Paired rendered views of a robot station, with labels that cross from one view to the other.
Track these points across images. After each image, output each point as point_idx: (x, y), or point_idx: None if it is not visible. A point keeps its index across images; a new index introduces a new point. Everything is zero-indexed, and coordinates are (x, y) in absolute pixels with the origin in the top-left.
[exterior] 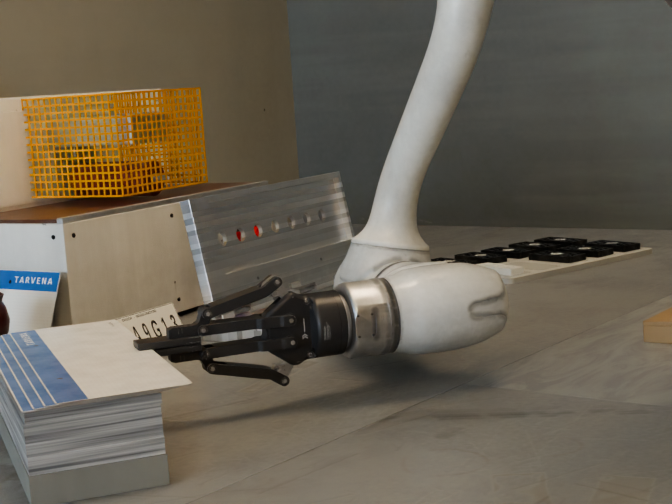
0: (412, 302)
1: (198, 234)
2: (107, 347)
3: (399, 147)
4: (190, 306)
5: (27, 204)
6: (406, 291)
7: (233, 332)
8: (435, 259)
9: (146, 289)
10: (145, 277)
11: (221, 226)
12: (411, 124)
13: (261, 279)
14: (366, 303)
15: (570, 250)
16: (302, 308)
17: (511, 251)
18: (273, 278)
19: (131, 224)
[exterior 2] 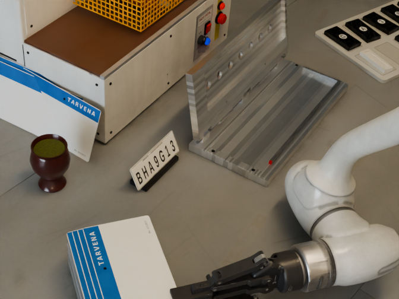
0: (345, 271)
1: (195, 95)
2: (152, 288)
3: (355, 146)
4: (174, 82)
5: (69, 8)
6: (342, 264)
7: (209, 155)
8: (333, 29)
9: (149, 88)
10: (150, 82)
11: (208, 76)
12: (369, 143)
13: (228, 101)
14: (317, 274)
15: None
16: (276, 271)
17: (383, 25)
18: (263, 261)
19: (145, 56)
